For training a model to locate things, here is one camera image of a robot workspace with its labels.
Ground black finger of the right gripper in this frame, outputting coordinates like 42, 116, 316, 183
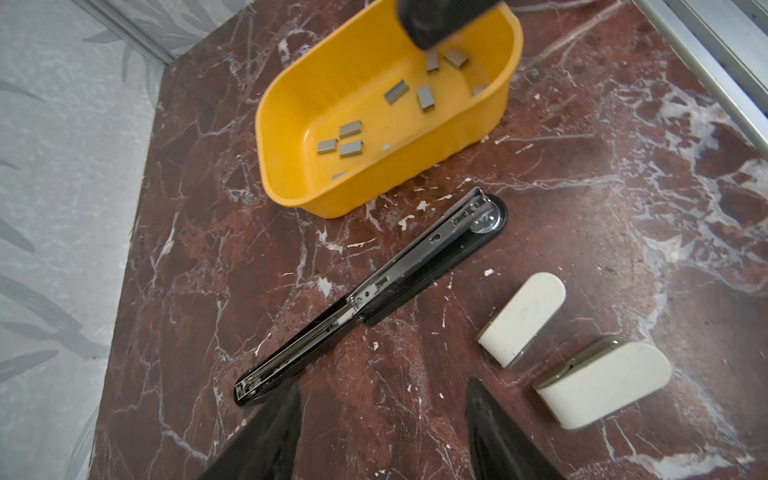
396, 0, 498, 51

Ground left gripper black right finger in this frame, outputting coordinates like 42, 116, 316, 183
465, 377, 565, 480

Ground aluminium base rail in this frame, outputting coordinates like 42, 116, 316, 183
635, 0, 767, 156

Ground grey staple strip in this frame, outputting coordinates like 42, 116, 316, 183
339, 140, 364, 158
316, 138, 338, 155
443, 49, 469, 70
417, 85, 435, 112
384, 80, 410, 105
426, 49, 440, 74
339, 120, 362, 139

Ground white mini stapler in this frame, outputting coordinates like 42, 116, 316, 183
534, 337, 672, 430
476, 272, 566, 368

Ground yellow plastic tray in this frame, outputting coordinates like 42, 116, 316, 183
255, 1, 523, 218

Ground black stapler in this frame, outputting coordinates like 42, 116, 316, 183
233, 187, 508, 407

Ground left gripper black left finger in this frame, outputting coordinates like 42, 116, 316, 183
199, 380, 302, 479

